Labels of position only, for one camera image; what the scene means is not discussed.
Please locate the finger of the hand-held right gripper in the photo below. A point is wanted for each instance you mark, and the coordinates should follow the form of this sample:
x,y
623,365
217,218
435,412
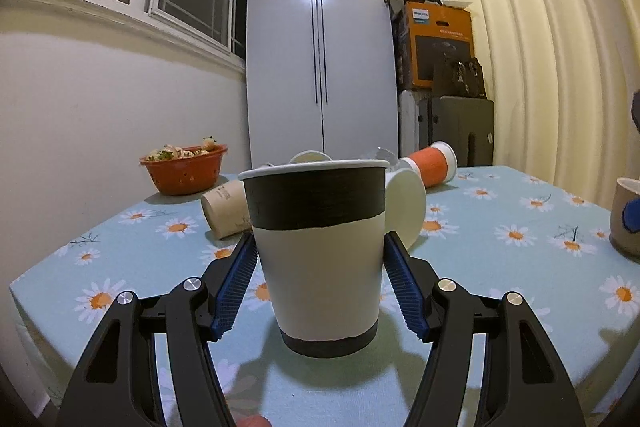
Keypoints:
x,y
633,214
636,112

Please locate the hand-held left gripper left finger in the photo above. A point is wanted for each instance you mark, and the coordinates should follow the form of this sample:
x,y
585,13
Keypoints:
x,y
235,287

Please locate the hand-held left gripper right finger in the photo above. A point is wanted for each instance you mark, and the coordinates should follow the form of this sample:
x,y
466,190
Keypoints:
x,y
405,292

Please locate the beige mug blue patch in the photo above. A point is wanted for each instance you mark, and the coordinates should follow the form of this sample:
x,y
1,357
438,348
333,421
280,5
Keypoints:
x,y
619,227

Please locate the black banded white paper cup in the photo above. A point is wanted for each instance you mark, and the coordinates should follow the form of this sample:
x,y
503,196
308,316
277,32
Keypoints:
x,y
315,267

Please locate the beige paper cup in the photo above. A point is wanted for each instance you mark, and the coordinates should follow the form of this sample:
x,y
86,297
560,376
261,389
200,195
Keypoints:
x,y
225,207

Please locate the plain white paper cup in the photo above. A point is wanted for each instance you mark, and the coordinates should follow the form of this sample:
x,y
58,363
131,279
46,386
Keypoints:
x,y
311,156
406,202

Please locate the orange banded paper cup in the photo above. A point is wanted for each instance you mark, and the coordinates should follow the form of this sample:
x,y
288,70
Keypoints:
x,y
432,164

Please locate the clear plastic cup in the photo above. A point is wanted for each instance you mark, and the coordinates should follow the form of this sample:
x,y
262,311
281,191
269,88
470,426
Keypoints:
x,y
384,154

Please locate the person's left hand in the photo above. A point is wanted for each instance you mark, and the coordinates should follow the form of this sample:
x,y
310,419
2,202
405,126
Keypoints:
x,y
252,422

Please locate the daisy print blue tablecloth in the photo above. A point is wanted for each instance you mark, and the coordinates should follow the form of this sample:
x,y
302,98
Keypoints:
x,y
500,267

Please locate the orange plastic colander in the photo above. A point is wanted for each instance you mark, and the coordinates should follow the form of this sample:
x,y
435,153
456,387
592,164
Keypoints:
x,y
182,174

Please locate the cream pleated curtain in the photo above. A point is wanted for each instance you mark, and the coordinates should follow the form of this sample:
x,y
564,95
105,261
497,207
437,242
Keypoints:
x,y
540,32

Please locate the pile of pale small fruits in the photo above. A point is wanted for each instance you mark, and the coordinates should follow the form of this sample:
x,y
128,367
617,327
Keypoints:
x,y
177,152

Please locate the light grey suitcase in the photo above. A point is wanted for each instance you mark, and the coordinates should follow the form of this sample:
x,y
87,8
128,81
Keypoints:
x,y
407,122

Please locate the dark grey suitcase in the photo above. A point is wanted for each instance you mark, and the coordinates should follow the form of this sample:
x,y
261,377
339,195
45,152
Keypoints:
x,y
457,127

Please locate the brown handbag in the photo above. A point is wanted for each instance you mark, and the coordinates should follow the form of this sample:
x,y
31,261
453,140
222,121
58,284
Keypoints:
x,y
457,74

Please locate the white tray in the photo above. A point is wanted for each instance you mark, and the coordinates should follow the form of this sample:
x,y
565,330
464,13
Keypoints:
x,y
456,4

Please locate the orange cardboard box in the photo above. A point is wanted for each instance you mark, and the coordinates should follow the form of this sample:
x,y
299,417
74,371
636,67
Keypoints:
x,y
425,42

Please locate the white two-door cabinet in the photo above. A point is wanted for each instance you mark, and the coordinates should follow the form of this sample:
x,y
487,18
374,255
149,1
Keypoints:
x,y
320,42

